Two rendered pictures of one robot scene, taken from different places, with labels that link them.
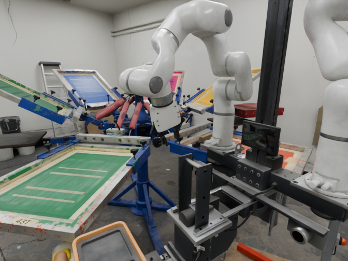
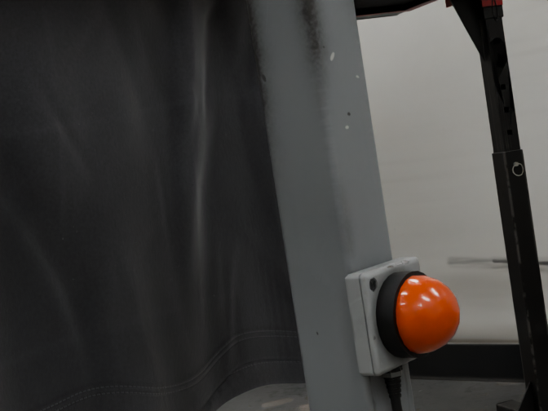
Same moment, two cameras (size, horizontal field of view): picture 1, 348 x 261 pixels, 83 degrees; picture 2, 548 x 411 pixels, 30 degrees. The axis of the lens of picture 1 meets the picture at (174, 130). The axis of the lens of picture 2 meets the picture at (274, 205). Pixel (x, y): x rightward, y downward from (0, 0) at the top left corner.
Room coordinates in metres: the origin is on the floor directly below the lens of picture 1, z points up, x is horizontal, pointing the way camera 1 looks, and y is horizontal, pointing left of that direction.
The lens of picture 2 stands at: (0.33, -0.80, 0.74)
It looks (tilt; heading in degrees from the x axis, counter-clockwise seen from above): 3 degrees down; 1
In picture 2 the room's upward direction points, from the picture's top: 9 degrees counter-clockwise
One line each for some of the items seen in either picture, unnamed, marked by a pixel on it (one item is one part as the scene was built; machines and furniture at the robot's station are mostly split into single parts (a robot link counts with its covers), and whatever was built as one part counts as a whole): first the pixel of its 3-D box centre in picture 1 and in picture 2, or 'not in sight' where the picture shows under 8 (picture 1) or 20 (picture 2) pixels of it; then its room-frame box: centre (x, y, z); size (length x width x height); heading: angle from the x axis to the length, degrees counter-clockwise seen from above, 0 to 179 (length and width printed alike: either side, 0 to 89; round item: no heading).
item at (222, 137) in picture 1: (220, 130); not in sight; (0.90, -0.22, 1.21); 0.16 x 0.13 x 0.15; 123
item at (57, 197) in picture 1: (88, 148); not in sight; (1.09, 0.50, 1.05); 1.08 x 0.61 x 0.23; 170
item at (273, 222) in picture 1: (280, 193); (136, 177); (1.12, -0.69, 0.74); 0.45 x 0.03 x 0.43; 140
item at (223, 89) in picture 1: (227, 96); not in sight; (0.90, -0.24, 1.37); 0.13 x 0.10 x 0.16; 42
